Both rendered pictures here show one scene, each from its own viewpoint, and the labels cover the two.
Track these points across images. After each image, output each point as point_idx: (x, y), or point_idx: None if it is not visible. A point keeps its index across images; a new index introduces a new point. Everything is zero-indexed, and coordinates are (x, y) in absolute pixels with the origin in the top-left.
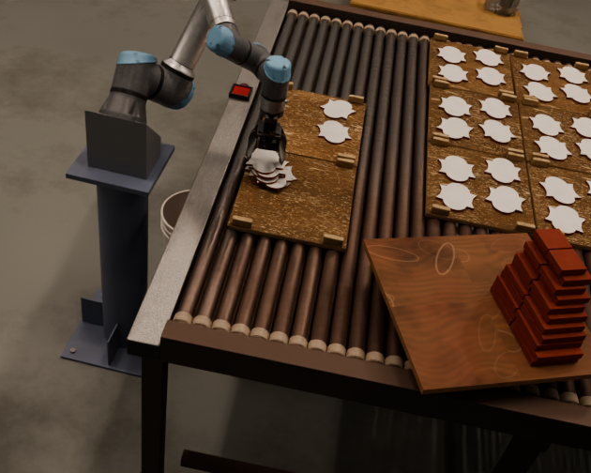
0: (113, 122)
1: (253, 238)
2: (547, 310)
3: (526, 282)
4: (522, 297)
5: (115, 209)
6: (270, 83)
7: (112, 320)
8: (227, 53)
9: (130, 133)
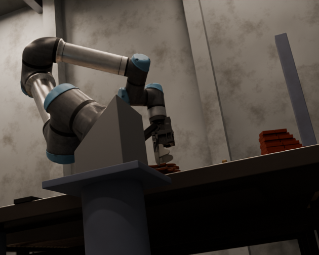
0: (129, 111)
1: None
2: (298, 141)
3: (280, 146)
4: (286, 150)
5: (146, 228)
6: (162, 94)
7: None
8: (149, 69)
9: (137, 124)
